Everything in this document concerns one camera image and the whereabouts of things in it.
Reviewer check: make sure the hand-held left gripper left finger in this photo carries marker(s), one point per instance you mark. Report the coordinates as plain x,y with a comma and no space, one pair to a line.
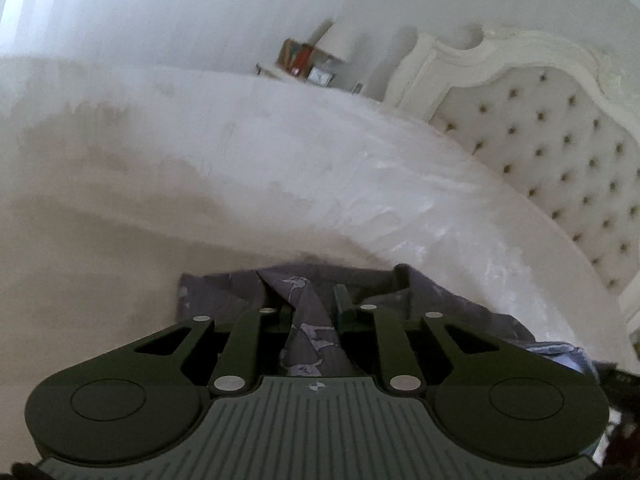
247,345

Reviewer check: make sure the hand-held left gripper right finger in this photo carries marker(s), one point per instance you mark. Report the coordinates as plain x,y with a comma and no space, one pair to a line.
343,310

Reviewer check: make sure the purple patterned hooded garment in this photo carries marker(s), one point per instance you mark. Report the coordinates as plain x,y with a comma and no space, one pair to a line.
310,340

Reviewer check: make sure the white bed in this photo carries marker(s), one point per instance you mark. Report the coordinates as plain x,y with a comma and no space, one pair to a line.
300,175

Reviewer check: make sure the white nightstand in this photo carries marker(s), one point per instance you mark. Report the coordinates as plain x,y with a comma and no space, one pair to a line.
280,71

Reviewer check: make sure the tufted cream headboard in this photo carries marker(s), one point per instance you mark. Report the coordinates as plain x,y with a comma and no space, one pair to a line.
550,140

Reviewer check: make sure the white table lamp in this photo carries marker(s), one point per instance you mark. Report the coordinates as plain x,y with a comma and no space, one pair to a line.
336,42

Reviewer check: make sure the red-brown picture frame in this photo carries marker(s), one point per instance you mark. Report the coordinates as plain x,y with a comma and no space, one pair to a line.
297,57

